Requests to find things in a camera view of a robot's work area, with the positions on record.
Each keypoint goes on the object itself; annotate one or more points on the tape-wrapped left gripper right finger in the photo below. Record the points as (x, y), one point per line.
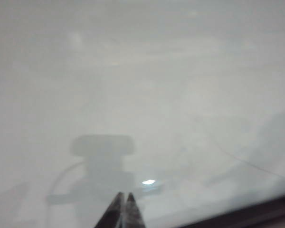
(134, 213)

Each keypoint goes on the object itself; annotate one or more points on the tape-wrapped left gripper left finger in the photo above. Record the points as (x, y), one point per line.
(112, 213)

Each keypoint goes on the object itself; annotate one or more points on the white glass whiteboard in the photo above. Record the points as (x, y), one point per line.
(142, 83)

